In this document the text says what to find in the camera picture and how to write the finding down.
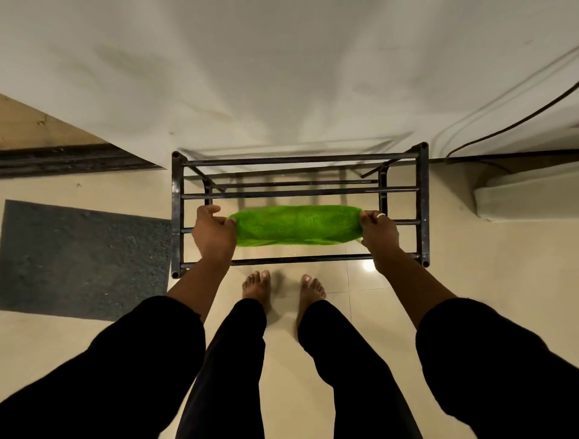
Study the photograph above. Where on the person's left foot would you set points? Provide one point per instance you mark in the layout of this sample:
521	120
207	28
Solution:
257	289

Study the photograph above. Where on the grey doormat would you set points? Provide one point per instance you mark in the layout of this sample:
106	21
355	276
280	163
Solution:
81	260

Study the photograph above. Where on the person's right thumb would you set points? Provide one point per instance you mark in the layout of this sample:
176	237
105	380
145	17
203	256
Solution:
365	219

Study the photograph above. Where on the black long-sleeved top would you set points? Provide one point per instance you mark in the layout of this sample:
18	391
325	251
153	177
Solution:
113	366

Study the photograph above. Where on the person's right hand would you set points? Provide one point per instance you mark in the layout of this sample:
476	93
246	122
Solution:
381	236

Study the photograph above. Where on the brown wooden door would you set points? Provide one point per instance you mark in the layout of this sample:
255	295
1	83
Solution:
36	126

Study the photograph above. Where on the person's left thumb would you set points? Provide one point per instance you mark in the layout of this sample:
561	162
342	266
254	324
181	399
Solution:
226	221

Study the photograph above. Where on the green fluffy cloth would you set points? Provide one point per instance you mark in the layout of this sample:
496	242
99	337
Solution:
296	225

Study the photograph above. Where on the person's left forearm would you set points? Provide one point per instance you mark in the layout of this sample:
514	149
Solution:
199	287

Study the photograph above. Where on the black metal rack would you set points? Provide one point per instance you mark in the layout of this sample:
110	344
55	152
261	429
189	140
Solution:
423	199

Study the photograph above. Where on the person's left hand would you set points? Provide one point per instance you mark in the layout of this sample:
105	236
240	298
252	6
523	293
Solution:
212	237

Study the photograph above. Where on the person's foot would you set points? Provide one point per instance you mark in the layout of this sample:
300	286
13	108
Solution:
310	294
257	289

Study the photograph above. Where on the person's right foot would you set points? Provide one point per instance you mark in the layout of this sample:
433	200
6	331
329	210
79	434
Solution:
310	294

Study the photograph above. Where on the person's right forearm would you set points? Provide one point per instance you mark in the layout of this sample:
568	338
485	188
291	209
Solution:
409	287

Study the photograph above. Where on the dark door threshold track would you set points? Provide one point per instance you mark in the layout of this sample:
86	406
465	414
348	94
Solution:
68	160

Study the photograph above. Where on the white stone step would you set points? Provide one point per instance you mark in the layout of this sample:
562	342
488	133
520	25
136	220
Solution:
529	194

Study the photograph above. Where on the black trousers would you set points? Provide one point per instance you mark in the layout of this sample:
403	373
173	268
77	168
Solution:
235	375

